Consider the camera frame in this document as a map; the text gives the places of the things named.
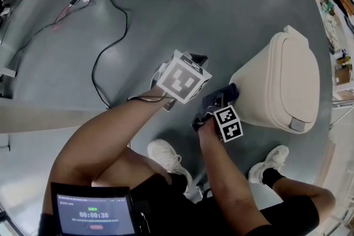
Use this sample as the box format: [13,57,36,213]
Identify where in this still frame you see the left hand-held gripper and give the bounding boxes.
[150,49,213,113]

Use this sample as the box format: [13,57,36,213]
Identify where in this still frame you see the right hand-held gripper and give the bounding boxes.
[190,92,244,144]

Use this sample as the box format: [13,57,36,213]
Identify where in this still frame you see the dark purple cloth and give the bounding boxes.
[214,82,240,106]

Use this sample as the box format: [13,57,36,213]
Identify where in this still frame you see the beige plastic trash bin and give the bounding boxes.
[228,25,321,135]

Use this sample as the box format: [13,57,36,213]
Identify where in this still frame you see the person's left forearm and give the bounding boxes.
[51,93,178,183]

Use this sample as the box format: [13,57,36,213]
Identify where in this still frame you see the person's right forearm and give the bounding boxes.
[197,118,273,236]

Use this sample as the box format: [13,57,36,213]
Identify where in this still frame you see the person's right white sneaker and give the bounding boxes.
[248,145,290,185]

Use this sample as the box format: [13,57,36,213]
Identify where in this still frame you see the person's white sneaker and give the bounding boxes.
[147,139,194,194]
[248,145,290,185]

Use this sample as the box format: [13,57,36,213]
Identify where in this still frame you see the person's left white sneaker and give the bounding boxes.
[147,139,194,194]

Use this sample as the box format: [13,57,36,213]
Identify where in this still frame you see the person's right leg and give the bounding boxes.
[262,167,337,216]

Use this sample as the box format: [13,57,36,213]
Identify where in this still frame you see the person's leg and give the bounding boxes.
[91,146,174,188]
[262,167,337,216]

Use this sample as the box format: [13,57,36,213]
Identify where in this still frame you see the person's left leg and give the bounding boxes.
[91,146,174,188]

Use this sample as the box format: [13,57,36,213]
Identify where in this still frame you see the white shelving unit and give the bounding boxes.
[294,0,354,97]

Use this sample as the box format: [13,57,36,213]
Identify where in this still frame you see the black tablet screen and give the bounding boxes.
[50,182,136,236]

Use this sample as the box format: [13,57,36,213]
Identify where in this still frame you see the white desk brown top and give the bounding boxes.
[0,63,111,136]

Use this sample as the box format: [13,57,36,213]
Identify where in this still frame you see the gripper wire bundle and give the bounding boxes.
[127,92,169,103]

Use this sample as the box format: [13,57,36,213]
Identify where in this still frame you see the looped black cable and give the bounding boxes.
[91,0,129,108]

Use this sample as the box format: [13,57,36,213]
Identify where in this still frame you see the red wires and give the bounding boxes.
[52,4,72,31]

